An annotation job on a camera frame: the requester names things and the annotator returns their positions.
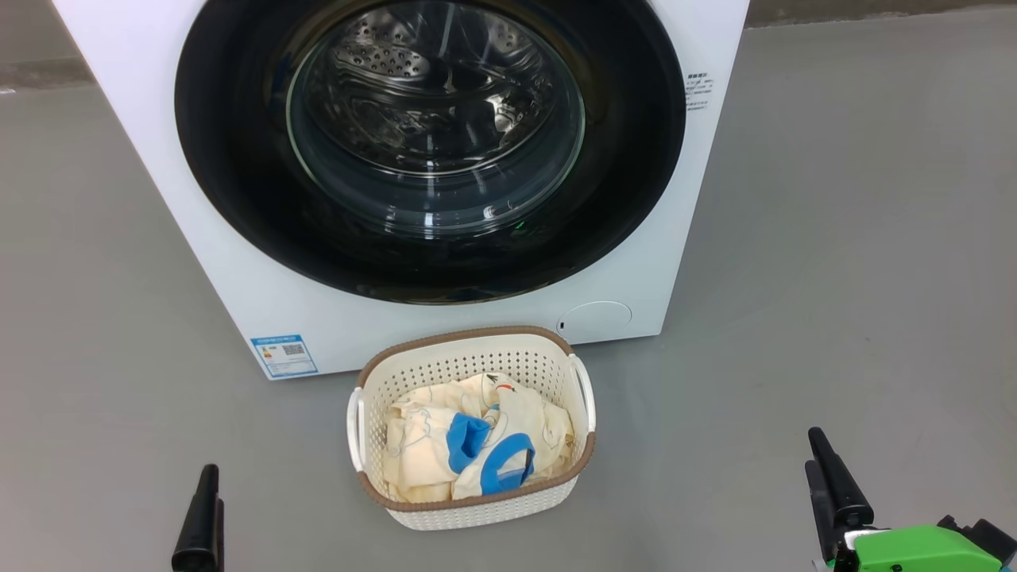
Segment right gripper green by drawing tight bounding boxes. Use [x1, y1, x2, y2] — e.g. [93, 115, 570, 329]
[805, 427, 1003, 572]

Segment black round glass washer door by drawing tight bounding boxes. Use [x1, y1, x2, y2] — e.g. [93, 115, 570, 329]
[174, 0, 687, 305]

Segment white front-load washing machine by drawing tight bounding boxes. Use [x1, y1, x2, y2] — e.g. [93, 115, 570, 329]
[52, 0, 750, 381]

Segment printed black text label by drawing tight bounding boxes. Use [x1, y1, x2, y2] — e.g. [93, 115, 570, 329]
[685, 73, 716, 112]

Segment washing machine drum with laundry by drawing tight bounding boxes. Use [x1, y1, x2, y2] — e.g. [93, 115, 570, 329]
[306, 0, 574, 177]

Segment blue energy label sticker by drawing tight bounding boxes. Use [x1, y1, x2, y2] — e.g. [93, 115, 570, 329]
[250, 334, 319, 379]

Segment cream perforated laundry basket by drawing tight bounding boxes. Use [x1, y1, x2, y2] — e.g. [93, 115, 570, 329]
[346, 325, 597, 531]

